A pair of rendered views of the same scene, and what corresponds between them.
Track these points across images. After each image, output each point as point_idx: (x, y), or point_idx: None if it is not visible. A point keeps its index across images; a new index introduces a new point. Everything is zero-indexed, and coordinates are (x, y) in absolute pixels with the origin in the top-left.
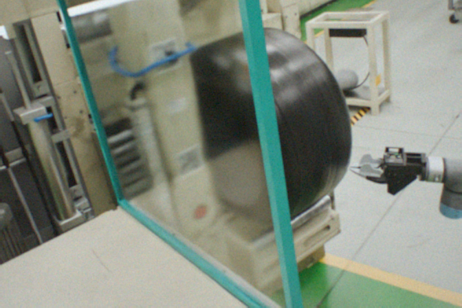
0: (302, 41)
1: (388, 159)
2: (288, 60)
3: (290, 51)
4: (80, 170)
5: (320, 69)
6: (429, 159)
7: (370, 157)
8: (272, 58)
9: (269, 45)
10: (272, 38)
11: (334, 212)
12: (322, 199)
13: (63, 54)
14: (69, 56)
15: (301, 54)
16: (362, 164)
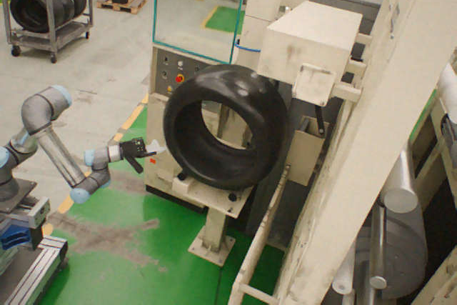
0: (198, 78)
1: (141, 138)
2: (198, 72)
3: (200, 73)
4: (283, 93)
5: (181, 83)
6: (116, 146)
7: (153, 145)
8: (206, 68)
9: (213, 69)
10: (214, 71)
11: (176, 178)
12: (183, 169)
13: (353, 78)
14: (353, 82)
15: (193, 76)
16: (156, 141)
